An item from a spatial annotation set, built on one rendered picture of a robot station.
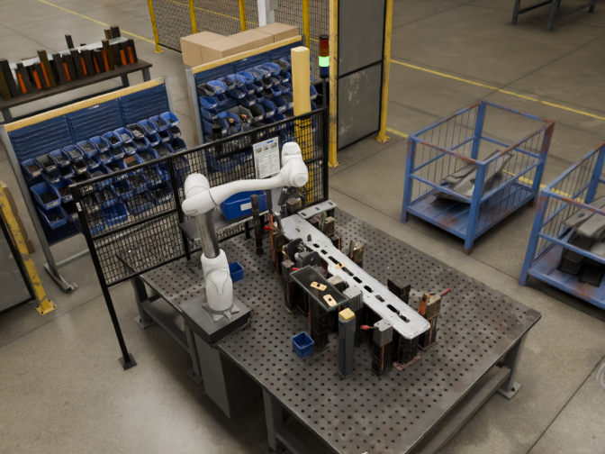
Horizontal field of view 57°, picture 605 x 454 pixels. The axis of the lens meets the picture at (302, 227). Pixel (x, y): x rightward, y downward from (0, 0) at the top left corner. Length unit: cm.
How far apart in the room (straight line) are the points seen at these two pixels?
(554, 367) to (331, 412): 198
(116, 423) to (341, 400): 169
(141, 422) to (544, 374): 284
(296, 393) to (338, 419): 28
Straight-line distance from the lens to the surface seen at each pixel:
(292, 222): 388
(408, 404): 315
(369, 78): 675
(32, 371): 474
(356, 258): 360
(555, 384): 441
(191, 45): 683
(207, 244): 338
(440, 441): 362
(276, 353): 337
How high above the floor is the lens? 318
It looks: 35 degrees down
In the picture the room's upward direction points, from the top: 2 degrees counter-clockwise
